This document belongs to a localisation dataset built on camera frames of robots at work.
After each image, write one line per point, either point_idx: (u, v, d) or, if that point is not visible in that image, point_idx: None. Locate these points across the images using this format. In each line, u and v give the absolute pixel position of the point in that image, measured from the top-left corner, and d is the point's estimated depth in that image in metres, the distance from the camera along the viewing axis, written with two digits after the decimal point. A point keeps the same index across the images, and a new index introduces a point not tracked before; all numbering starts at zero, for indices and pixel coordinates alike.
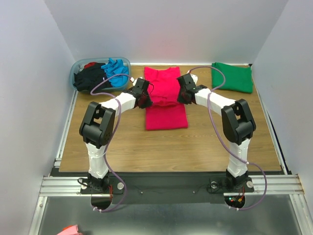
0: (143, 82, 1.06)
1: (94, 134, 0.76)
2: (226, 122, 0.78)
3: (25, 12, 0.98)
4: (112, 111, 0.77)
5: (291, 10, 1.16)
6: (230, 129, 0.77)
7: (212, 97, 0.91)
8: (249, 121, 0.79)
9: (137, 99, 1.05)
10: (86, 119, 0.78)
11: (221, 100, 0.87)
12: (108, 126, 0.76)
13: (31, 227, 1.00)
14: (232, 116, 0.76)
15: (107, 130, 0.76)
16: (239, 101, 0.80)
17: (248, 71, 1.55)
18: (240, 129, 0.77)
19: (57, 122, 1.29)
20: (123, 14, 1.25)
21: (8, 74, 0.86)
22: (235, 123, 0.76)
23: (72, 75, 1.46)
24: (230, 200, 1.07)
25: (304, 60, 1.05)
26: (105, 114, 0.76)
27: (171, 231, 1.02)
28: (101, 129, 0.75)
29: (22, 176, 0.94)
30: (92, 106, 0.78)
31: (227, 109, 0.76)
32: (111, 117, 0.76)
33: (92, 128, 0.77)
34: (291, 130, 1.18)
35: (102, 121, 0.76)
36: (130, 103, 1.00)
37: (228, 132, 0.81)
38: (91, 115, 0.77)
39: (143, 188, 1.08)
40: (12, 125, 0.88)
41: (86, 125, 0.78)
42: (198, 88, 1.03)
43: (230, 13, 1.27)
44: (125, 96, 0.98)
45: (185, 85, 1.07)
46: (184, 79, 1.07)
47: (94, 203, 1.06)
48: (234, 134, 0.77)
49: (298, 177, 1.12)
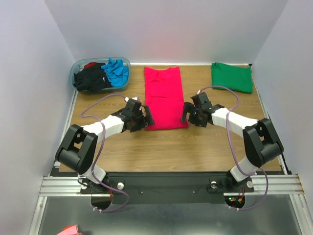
0: (134, 104, 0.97)
1: (72, 160, 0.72)
2: (248, 144, 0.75)
3: (25, 12, 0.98)
4: (93, 136, 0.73)
5: (291, 10, 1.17)
6: (254, 152, 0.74)
7: (231, 117, 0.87)
8: (275, 142, 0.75)
9: (126, 123, 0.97)
10: (64, 143, 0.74)
11: (242, 119, 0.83)
12: (87, 152, 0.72)
13: (31, 227, 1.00)
14: (255, 138, 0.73)
15: (87, 157, 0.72)
16: (262, 121, 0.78)
17: (248, 71, 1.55)
18: (265, 152, 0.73)
19: (57, 122, 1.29)
20: (123, 14, 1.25)
21: (9, 73, 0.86)
22: (260, 145, 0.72)
23: (72, 75, 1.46)
24: (230, 200, 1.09)
25: (305, 60, 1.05)
26: (85, 139, 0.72)
27: (171, 231, 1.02)
28: (80, 156, 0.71)
29: (22, 176, 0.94)
30: (72, 130, 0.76)
31: (249, 130, 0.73)
32: (92, 143, 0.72)
33: (70, 153, 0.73)
34: (291, 130, 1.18)
35: (82, 147, 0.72)
36: (117, 127, 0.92)
37: (250, 155, 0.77)
38: (70, 139, 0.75)
39: (143, 188, 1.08)
40: (12, 125, 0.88)
41: (64, 149, 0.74)
42: (215, 108, 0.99)
43: (230, 13, 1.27)
44: (112, 119, 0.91)
45: (201, 105, 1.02)
46: (200, 98, 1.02)
47: (94, 203, 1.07)
48: (259, 157, 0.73)
49: (298, 177, 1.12)
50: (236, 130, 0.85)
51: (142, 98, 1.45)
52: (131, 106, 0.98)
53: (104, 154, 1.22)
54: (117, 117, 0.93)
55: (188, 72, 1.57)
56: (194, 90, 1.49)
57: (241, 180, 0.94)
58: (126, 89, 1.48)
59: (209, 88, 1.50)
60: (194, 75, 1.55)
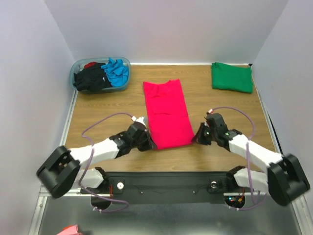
0: (135, 130, 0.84)
1: (49, 183, 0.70)
2: (273, 182, 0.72)
3: (25, 12, 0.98)
4: (75, 165, 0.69)
5: (291, 10, 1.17)
6: (280, 191, 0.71)
7: (251, 149, 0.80)
8: (301, 180, 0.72)
9: (122, 149, 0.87)
10: (48, 163, 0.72)
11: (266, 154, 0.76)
12: (65, 181, 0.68)
13: (31, 227, 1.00)
14: (281, 177, 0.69)
15: (62, 185, 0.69)
16: (289, 159, 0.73)
17: (248, 71, 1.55)
18: (291, 192, 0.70)
19: (57, 122, 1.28)
20: (123, 14, 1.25)
21: (9, 73, 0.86)
22: (287, 184, 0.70)
23: (72, 75, 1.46)
24: (230, 200, 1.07)
25: (305, 60, 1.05)
26: (67, 166, 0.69)
27: (171, 231, 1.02)
28: (56, 182, 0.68)
29: (22, 176, 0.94)
30: (58, 151, 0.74)
31: (275, 169, 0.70)
32: (72, 172, 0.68)
33: (50, 175, 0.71)
34: (291, 130, 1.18)
35: (61, 174, 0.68)
36: (110, 153, 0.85)
37: (274, 192, 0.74)
38: (55, 160, 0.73)
39: (143, 188, 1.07)
40: (12, 125, 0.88)
41: (45, 169, 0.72)
42: (232, 134, 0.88)
43: (230, 13, 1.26)
44: (105, 145, 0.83)
45: (215, 129, 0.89)
46: (216, 121, 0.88)
47: (94, 203, 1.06)
48: (284, 197, 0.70)
49: None
50: (258, 165, 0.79)
51: (142, 98, 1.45)
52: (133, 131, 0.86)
53: None
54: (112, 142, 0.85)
55: (188, 72, 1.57)
56: (194, 90, 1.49)
57: (242, 185, 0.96)
58: (126, 89, 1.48)
59: (209, 88, 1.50)
60: (194, 75, 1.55)
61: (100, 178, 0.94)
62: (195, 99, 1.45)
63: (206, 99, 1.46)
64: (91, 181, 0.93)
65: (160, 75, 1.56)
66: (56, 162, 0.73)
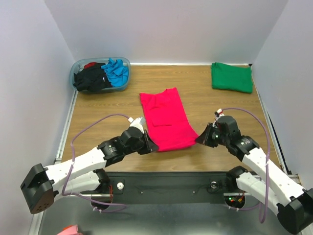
0: (128, 137, 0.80)
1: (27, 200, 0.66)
2: (288, 215, 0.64)
3: (24, 11, 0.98)
4: (47, 188, 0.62)
5: (290, 10, 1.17)
6: (293, 224, 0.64)
7: (270, 172, 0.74)
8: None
9: (113, 158, 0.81)
10: (26, 180, 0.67)
11: (286, 183, 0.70)
12: (39, 202, 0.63)
13: (31, 227, 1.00)
14: (300, 215, 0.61)
15: (38, 204, 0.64)
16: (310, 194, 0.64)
17: (248, 71, 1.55)
18: (303, 224, 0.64)
19: (57, 122, 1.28)
20: (122, 14, 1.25)
21: (9, 72, 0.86)
22: (302, 220, 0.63)
23: (72, 75, 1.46)
24: (230, 200, 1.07)
25: (304, 60, 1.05)
26: (40, 188, 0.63)
27: (171, 231, 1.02)
28: (32, 202, 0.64)
29: (22, 176, 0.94)
30: (35, 169, 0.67)
31: (296, 207, 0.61)
32: (43, 195, 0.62)
33: (27, 192, 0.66)
34: (291, 130, 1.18)
35: (34, 195, 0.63)
36: (97, 164, 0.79)
37: (283, 219, 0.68)
38: (31, 177, 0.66)
39: (143, 188, 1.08)
40: (12, 125, 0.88)
41: (25, 186, 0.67)
42: (246, 143, 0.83)
43: (229, 13, 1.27)
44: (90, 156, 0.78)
45: (229, 135, 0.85)
46: (229, 127, 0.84)
47: (94, 203, 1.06)
48: (295, 227, 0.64)
49: (298, 177, 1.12)
50: (276, 193, 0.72)
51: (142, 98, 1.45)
52: (125, 137, 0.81)
53: None
54: (100, 152, 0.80)
55: (188, 72, 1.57)
56: (194, 90, 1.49)
57: (242, 189, 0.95)
58: (126, 90, 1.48)
59: (209, 88, 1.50)
60: (194, 75, 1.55)
61: (97, 181, 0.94)
62: (195, 99, 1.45)
63: (206, 99, 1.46)
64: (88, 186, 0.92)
65: (160, 75, 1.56)
66: (35, 180, 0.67)
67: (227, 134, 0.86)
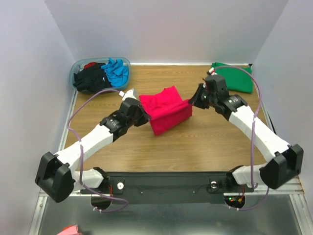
0: (128, 107, 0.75)
1: (48, 192, 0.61)
2: (270, 169, 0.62)
3: (24, 11, 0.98)
4: (65, 170, 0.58)
5: (290, 10, 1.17)
6: (273, 178, 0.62)
7: (256, 129, 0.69)
8: (296, 171, 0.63)
9: (119, 131, 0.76)
10: (39, 172, 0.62)
11: (272, 139, 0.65)
12: (61, 186, 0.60)
13: (31, 227, 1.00)
14: (282, 169, 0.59)
15: (61, 190, 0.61)
16: (293, 148, 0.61)
17: (248, 71, 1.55)
18: (283, 180, 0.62)
19: (57, 122, 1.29)
20: (122, 14, 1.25)
21: (9, 72, 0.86)
22: (283, 175, 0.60)
23: (72, 75, 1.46)
24: (230, 200, 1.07)
25: (304, 60, 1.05)
26: (56, 173, 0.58)
27: (171, 231, 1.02)
28: (54, 190, 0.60)
29: (22, 176, 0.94)
30: (45, 159, 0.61)
31: (279, 161, 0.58)
32: (64, 177, 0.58)
33: (45, 183, 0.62)
34: (291, 130, 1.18)
35: (55, 180, 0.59)
36: (106, 140, 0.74)
37: (265, 177, 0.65)
38: (44, 169, 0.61)
39: (143, 188, 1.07)
40: (13, 125, 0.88)
41: (41, 178, 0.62)
42: (234, 102, 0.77)
43: (229, 13, 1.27)
44: (98, 132, 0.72)
45: (217, 94, 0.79)
46: (217, 84, 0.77)
47: (94, 203, 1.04)
48: (276, 184, 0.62)
49: (298, 177, 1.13)
50: (261, 150, 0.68)
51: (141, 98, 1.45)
52: (126, 108, 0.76)
53: (104, 154, 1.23)
54: (105, 127, 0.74)
55: (188, 72, 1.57)
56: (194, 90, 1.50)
57: (241, 183, 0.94)
58: (126, 89, 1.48)
59: None
60: (194, 75, 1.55)
61: (100, 176, 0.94)
62: None
63: None
64: (93, 180, 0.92)
65: (160, 75, 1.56)
66: (48, 170, 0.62)
67: (214, 93, 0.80)
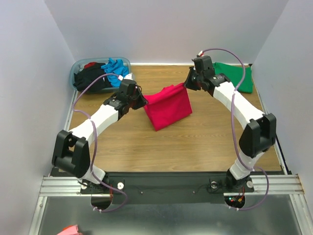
0: (127, 86, 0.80)
1: (68, 168, 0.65)
2: (245, 135, 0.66)
3: (24, 11, 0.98)
4: (84, 142, 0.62)
5: (291, 10, 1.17)
6: (249, 144, 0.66)
7: (235, 102, 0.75)
8: (271, 138, 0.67)
9: (122, 109, 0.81)
10: (56, 152, 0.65)
11: (249, 108, 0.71)
12: (82, 158, 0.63)
13: (32, 227, 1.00)
14: (256, 133, 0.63)
15: (82, 163, 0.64)
16: (267, 117, 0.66)
17: (248, 71, 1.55)
18: (259, 146, 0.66)
19: (57, 122, 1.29)
20: (122, 13, 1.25)
21: (9, 71, 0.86)
22: (257, 139, 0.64)
23: (72, 75, 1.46)
24: (230, 200, 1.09)
25: (304, 60, 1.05)
26: (76, 146, 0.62)
27: (171, 231, 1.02)
28: (75, 164, 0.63)
29: (22, 176, 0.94)
30: (60, 137, 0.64)
31: (252, 125, 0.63)
32: (83, 150, 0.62)
33: (65, 160, 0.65)
34: (291, 130, 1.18)
35: (74, 155, 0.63)
36: (113, 117, 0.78)
37: (242, 146, 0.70)
38: (61, 147, 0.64)
39: (143, 188, 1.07)
40: (12, 126, 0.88)
41: (59, 157, 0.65)
42: (219, 79, 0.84)
43: (229, 12, 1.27)
44: (105, 110, 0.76)
45: (203, 72, 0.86)
46: (203, 63, 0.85)
47: (94, 203, 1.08)
48: (252, 151, 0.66)
49: (298, 177, 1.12)
50: (239, 119, 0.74)
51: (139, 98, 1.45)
52: (125, 88, 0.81)
53: (104, 154, 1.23)
54: (110, 105, 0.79)
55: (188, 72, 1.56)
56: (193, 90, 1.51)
57: (239, 178, 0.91)
58: None
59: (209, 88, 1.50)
60: None
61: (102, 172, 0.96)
62: (195, 99, 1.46)
63: (206, 99, 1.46)
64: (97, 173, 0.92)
65: (160, 75, 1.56)
66: (65, 148, 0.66)
67: (201, 71, 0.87)
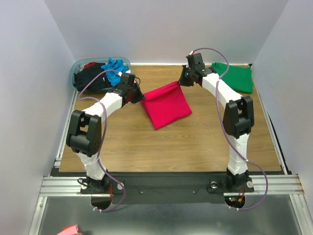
0: (128, 77, 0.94)
1: (81, 145, 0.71)
2: (227, 115, 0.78)
3: (24, 11, 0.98)
4: (97, 118, 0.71)
5: (291, 10, 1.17)
6: (230, 123, 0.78)
7: (220, 88, 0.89)
8: (249, 119, 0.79)
9: (124, 97, 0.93)
10: (71, 130, 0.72)
11: (229, 92, 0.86)
12: (96, 134, 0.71)
13: (31, 227, 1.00)
14: (234, 112, 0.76)
15: (95, 139, 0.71)
16: (245, 99, 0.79)
17: (248, 71, 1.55)
18: (239, 125, 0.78)
19: (57, 122, 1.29)
20: (122, 13, 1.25)
21: (9, 71, 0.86)
22: (236, 118, 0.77)
23: (72, 75, 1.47)
24: (230, 200, 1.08)
25: (304, 60, 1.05)
26: (90, 123, 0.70)
27: (171, 231, 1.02)
28: (89, 139, 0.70)
29: (22, 176, 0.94)
30: (75, 115, 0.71)
31: (231, 105, 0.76)
32: (97, 125, 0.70)
33: (78, 137, 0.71)
34: (291, 130, 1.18)
35: (89, 131, 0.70)
36: (117, 104, 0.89)
37: (226, 126, 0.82)
38: (76, 125, 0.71)
39: (143, 188, 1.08)
40: (12, 125, 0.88)
41: (73, 134, 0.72)
42: (207, 71, 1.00)
43: (229, 12, 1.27)
44: (110, 96, 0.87)
45: (194, 66, 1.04)
46: (194, 58, 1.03)
47: (94, 203, 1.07)
48: (232, 127, 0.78)
49: (298, 177, 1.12)
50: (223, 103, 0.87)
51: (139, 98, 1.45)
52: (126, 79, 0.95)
53: (104, 154, 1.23)
54: (114, 93, 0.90)
55: None
56: (193, 90, 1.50)
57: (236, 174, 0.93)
58: None
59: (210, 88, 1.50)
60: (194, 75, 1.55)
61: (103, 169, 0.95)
62: (195, 99, 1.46)
63: (206, 99, 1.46)
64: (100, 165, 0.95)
65: (160, 75, 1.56)
66: (78, 127, 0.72)
67: (193, 66, 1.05)
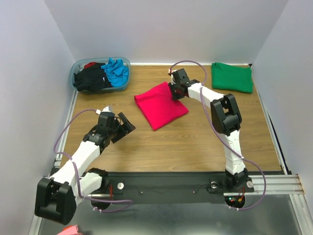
0: (105, 118, 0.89)
1: (53, 216, 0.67)
2: (213, 114, 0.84)
3: (24, 12, 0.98)
4: (68, 187, 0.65)
5: (291, 10, 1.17)
6: (218, 121, 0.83)
7: (204, 92, 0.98)
8: (235, 114, 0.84)
9: (103, 142, 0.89)
10: (39, 202, 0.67)
11: (212, 93, 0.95)
12: (67, 205, 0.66)
13: (31, 227, 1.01)
14: (219, 108, 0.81)
15: (67, 209, 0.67)
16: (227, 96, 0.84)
17: (248, 71, 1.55)
18: (227, 121, 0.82)
19: (57, 122, 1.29)
20: (122, 14, 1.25)
21: (9, 72, 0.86)
22: (222, 115, 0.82)
23: (72, 75, 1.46)
24: (230, 200, 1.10)
25: (303, 61, 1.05)
26: (59, 194, 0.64)
27: (171, 231, 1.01)
28: (60, 211, 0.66)
29: (22, 176, 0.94)
30: (42, 186, 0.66)
31: (215, 103, 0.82)
32: (67, 196, 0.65)
33: (48, 208, 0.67)
34: (291, 130, 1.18)
35: (59, 203, 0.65)
36: (94, 153, 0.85)
37: (216, 126, 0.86)
38: (43, 197, 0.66)
39: (143, 188, 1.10)
40: (13, 125, 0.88)
41: (42, 206, 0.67)
42: (191, 82, 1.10)
43: (229, 13, 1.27)
44: (83, 148, 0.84)
45: (180, 80, 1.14)
46: (179, 74, 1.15)
47: (94, 203, 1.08)
48: (221, 125, 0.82)
49: (298, 177, 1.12)
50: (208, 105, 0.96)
51: None
52: (104, 120, 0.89)
53: (104, 154, 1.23)
54: (90, 141, 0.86)
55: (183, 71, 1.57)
56: None
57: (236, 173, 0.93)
58: (126, 89, 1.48)
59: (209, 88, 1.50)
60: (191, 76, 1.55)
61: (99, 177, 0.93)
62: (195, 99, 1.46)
63: None
64: (94, 185, 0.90)
65: (160, 75, 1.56)
66: (47, 197, 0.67)
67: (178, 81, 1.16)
